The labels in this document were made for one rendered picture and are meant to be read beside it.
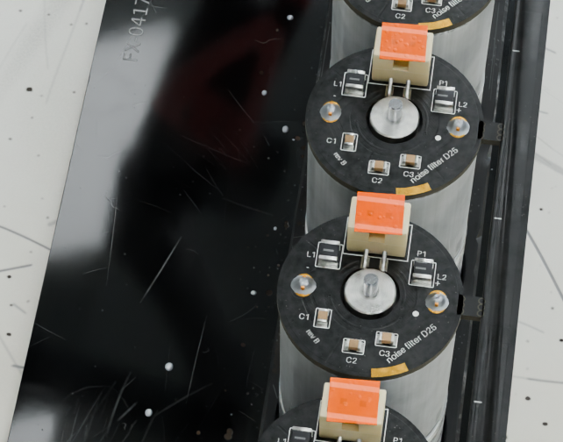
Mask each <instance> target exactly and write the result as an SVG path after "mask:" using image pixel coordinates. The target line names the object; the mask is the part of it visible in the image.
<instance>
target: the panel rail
mask: <svg viewBox="0 0 563 442"><path fill-rule="evenodd" d="M550 2H551V0H516V2H515V10H514V18H513V26H512V34H511V42H510V57H509V65H508V74H507V81H506V90H505V98H504V106H503V114H502V122H501V123H495V122H487V121H481V122H483V123H482V124H483V127H482V128H483V129H481V130H483V132H482V136H481V144H487V145H494V146H499V153H498V161H497V169H496V177H495V192H494V200H493V208H492V216H491V224H490V232H489V240H488V255H487V263H486V271H485V279H484V287H483V295H482V297H477V296H463V297H462V299H463V301H462V302H463V307H462V308H461V307H460V306H459V305H458V306H459V307H458V308H461V309H462V312H461V313H460V315H461V317H460V319H466V320H473V321H480V326H479V334H478V342H477V350H476V359H475V367H474V382H473V390H472V398H471V406H470V414H469V422H468V430H467V442H506V435H507V426H508V417H509V409H510V392H511V383H512V375H513V366H514V357H515V348H516V339H517V323H518V314H519V305H520V296H521V288H522V279H523V270H524V254H525V245H526V236H527V227H528V218H529V209H530V200H531V185H532V176H533V167H534V158H535V149H536V140H537V131H538V115H539V106H540V97H541V89H542V80H543V71H544V62H545V45H546V37H547V28H548V19H549V10H550ZM479 122H480V121H479Z"/></svg>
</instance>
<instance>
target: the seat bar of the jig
mask: <svg viewBox="0 0 563 442"><path fill-rule="evenodd" d="M508 5H509V0H495V4H494V10H493V17H492V23H491V29H490V35H489V42H488V54H487V60H486V67H485V80H484V86H483V92H482V99H481V108H482V113H483V121H487V122H495V114H496V106H497V99H498V91H499V83H500V75H501V67H502V52H503V44H504V36H505V28H506V21H507V13H508ZM331 22H332V0H329V5H328V11H327V17H326V22H325V28H324V37H323V44H322V49H321V54H320V60H319V66H318V71H317V81H318V80H319V79H320V77H321V76H322V75H323V74H324V73H325V72H326V71H327V70H328V69H329V68H330V60H331ZM317 81H316V83H317ZM491 153H492V145H487V144H481V145H480V148H479V151H478V153H477V156H476V162H475V169H474V180H473V187H472V193H471V199H470V205H469V212H468V218H467V236H466V243H465V249H464V255H463V261H462V268H461V274H460V278H461V281H462V286H463V296H475V293H476V285H477V278H478V269H479V262H480V254H481V239H482V231H483V223H484V216H485V208H486V200H487V192H488V177H489V169H490V162H491ZM307 162H308V140H307V141H306V147H305V152H304V158H303V168H302V173H301V179H300V184H299V190H298V195H297V201H296V211H295V216H294V222H293V227H292V233H291V239H290V244H289V252H290V251H291V250H292V248H293V247H294V246H295V245H296V243H297V242H298V241H299V240H300V239H301V238H302V237H303V236H304V235H305V216H306V208H307ZM472 324H473V320H466V319H461V320H460V323H459V326H458V329H457V331H456V335H455V341H454V347H453V358H452V365H451V371H450V377H449V382H448V393H447V402H446V408H445V420H444V425H443V431H442V438H441V442H459V441H460V426H461V418H462V410H463V402H464V395H465V386H466V378H467V363H468V355H469V347H470V340H471V332H472ZM279 381H280V317H279V314H278V319H277V325H276V331H275V336H274V346H273V351H272V357H271V363H270V368H269V374H268V379H267V390H266V395H265V401H264V406H263V411H262V418H261V423H260V433H259V438H258V441H259V439H260V437H261V436H262V434H263V433H264V432H265V431H266V429H267V428H268V427H269V426H270V425H271V424H272V423H273V422H274V421H275V420H276V419H278V418H279Z"/></svg>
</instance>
